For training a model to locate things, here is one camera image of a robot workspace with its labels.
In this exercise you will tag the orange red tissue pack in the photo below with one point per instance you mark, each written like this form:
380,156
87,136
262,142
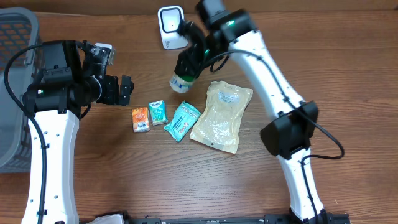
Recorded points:
140,120

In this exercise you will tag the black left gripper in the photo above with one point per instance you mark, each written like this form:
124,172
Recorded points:
112,89

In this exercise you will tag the beige clear plastic pouch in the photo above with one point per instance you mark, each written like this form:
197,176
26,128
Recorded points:
218,126

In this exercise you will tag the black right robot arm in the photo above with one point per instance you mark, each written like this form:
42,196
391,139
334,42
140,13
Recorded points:
292,119

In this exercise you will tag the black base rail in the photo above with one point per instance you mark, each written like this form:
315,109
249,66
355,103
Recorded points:
217,219

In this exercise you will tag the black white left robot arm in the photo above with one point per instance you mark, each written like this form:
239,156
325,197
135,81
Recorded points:
72,78

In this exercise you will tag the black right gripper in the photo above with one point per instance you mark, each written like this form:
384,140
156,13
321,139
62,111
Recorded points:
194,58

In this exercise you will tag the green toilet tissue wipes pack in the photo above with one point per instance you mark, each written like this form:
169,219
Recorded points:
185,116

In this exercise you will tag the white barcode scanner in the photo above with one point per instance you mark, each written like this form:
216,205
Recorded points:
169,18

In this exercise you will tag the green cap white bottle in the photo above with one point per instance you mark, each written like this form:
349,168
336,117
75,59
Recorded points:
180,85

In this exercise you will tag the teal Kleenex tissue pack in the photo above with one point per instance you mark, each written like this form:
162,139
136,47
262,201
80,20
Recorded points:
158,112

